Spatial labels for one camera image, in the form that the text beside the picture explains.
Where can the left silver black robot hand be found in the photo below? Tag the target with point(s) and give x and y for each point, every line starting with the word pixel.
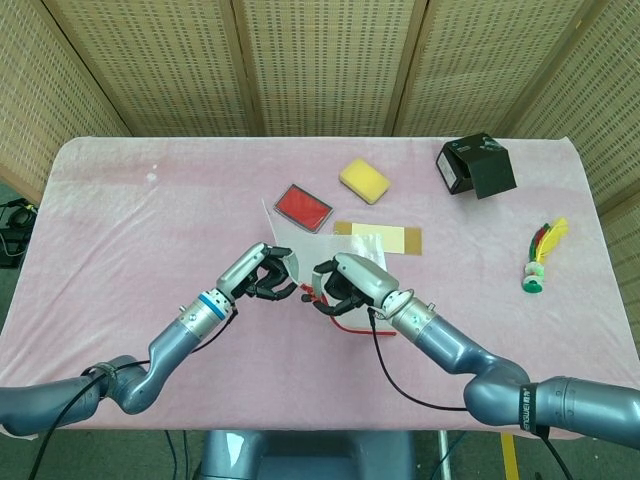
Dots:
pixel 245 267

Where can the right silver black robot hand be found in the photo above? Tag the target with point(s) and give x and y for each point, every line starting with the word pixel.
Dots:
pixel 365 280

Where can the clear plastic zip bag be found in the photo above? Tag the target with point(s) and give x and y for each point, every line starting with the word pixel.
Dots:
pixel 320 250

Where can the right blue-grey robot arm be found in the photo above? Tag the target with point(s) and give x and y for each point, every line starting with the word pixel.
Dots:
pixel 475 370

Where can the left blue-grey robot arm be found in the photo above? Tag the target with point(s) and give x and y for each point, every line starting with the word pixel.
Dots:
pixel 165 345

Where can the black box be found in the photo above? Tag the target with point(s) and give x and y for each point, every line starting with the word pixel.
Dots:
pixel 492 172

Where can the red ink pad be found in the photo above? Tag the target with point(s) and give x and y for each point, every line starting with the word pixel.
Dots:
pixel 302 205

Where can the yellow sponge with green base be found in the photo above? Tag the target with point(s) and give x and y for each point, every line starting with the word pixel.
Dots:
pixel 364 179

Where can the pink fleece tablecloth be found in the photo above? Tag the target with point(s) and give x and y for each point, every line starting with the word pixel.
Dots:
pixel 125 250

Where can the colourful feather shuttlecock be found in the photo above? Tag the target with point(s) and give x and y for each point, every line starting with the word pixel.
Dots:
pixel 542 245

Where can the blue-grey robot torso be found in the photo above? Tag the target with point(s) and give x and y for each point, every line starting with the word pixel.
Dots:
pixel 300 457

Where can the metal table leg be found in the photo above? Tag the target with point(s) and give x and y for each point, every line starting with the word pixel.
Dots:
pixel 445 455

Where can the woven bamboo folding screen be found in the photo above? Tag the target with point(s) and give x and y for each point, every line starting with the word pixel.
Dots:
pixel 320 65

